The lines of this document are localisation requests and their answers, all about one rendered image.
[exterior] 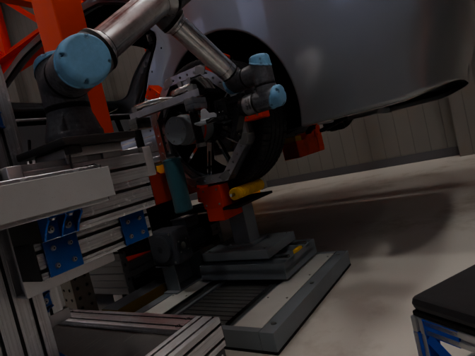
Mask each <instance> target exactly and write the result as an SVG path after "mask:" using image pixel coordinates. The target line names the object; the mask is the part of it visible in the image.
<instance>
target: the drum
mask: <svg viewBox="0 0 475 356"><path fill-rule="evenodd" d="M201 128H202V132H203V136H204V140H205V142H206V141H207V140H208V139H210V137H212V135H213V131H214V126H213V123H210V124H206V125H202V126H201ZM165 135H166V137H167V139H168V140H169V142H171V144H173V145H176V146H178V145H182V146H187V145H191V144H196V140H195V137H194V132H193V128H192V123H191V119H190V115H189V114H180V115H178V116H176V117H171V118H169V119H168V121H167V122H166V125H165Z"/></svg>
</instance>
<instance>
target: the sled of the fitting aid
mask: <svg viewBox="0 0 475 356"><path fill-rule="evenodd" d="M316 253H317V250H316V247H315V241H314V239H297V240H293V241H292V242H291V243H290V244H288V245H287V246H285V247H284V248H282V250H280V251H279V252H277V253H276V254H274V255H273V256H272V257H271V258H270V259H253V260H237V261H207V262H206V263H204V264H202V265H200V267H199V269H200V273H201V278H202V280H287V279H289V278H290V277H291V276H292V275H293V274H294V273H295V272H296V271H297V270H298V269H299V268H300V267H301V266H302V265H303V264H305V263H306V262H307V261H308V260H309V259H310V258H311V257H312V256H314V255H315V254H316Z"/></svg>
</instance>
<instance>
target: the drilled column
mask: <svg viewBox="0 0 475 356"><path fill-rule="evenodd" d="M61 291H62V293H63V296H64V301H65V304H66V306H65V307H69V308H70V309H85V310H98V311H99V309H98V303H97V300H96V298H95V293H94V289H93V285H92V282H91V279H90V274H89V272H88V273H85V274H83V275H81V276H79V277H77V278H74V279H72V280H70V281H68V282H65V283H63V284H61Z"/></svg>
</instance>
